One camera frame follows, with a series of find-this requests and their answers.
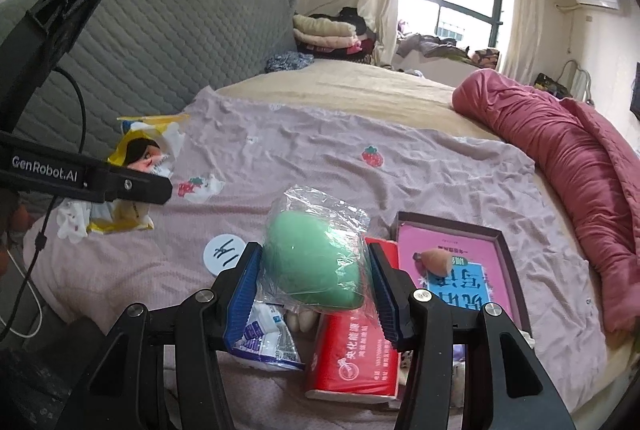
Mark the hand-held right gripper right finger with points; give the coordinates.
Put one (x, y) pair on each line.
(387, 305)

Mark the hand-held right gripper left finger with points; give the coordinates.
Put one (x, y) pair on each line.
(242, 305)

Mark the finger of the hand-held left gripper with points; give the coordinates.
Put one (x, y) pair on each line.
(145, 187)

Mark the yellow doll print packet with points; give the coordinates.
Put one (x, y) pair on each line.
(145, 139)

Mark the green sponge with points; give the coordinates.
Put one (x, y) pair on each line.
(310, 260)

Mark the blue and white packet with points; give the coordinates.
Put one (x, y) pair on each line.
(265, 340)

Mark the white tube with round cap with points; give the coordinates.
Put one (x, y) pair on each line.
(222, 255)

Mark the white round puff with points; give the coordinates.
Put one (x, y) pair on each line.
(302, 322)

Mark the orange makeup sponge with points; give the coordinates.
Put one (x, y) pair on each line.
(435, 262)

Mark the red tissue pack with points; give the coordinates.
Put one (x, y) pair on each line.
(350, 360)

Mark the pink book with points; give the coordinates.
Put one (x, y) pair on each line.
(450, 240)

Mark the grey quilted headboard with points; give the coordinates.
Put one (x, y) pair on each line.
(175, 39)

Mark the pink strawberry print blanket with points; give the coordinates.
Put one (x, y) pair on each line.
(325, 149)

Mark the blue patterned cloth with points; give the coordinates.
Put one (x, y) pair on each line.
(290, 61)

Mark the beige bed sheet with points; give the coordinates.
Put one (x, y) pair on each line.
(375, 89)

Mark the pile of folded blankets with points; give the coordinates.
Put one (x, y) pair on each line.
(320, 29)

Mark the red comforter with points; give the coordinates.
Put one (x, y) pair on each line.
(575, 159)

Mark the clothes on window sill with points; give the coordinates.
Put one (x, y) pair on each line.
(430, 47)

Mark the dark clothes pile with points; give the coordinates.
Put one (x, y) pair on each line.
(360, 34)

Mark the patterned bag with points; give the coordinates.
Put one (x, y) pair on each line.
(486, 58)

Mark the black bag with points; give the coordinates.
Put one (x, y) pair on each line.
(550, 84)

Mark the white metal rack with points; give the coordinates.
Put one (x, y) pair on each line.
(580, 79)

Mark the black television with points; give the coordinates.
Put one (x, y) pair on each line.
(636, 89)

